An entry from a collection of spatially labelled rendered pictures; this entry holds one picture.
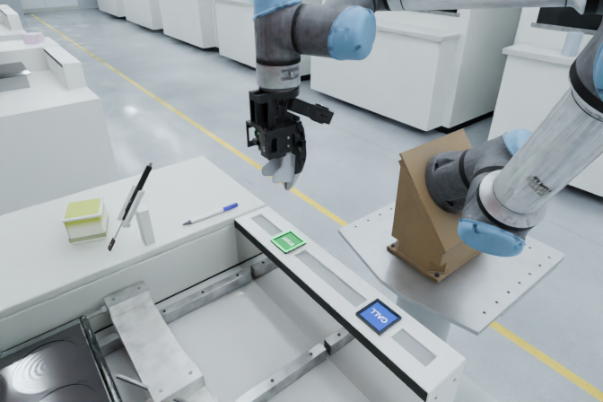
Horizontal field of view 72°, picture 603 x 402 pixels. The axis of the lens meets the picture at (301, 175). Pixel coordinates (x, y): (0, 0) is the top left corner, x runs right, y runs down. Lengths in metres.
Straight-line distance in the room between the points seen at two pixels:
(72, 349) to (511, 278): 0.95
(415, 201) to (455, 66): 2.92
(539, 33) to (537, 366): 2.28
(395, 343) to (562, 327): 1.66
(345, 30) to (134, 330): 0.66
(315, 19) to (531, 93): 2.79
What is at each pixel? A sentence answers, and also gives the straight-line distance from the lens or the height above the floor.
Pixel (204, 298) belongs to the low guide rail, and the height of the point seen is 0.84.
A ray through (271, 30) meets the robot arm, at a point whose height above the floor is 1.41.
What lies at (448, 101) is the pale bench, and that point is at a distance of 3.94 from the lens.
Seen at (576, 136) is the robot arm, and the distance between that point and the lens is 0.63.
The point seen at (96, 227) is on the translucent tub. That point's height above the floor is 1.00.
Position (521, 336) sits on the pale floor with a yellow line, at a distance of 2.20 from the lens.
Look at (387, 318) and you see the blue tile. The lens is 0.76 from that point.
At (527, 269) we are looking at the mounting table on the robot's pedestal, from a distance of 1.18.
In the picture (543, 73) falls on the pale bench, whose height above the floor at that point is 0.78.
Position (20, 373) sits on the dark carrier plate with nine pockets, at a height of 0.90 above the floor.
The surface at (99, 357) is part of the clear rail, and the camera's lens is 0.84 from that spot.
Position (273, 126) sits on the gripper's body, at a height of 1.24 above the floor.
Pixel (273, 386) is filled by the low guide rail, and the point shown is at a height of 0.85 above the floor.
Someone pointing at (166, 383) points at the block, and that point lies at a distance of 0.77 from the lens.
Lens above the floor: 1.52
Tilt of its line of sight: 29 degrees down
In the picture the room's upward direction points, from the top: straight up
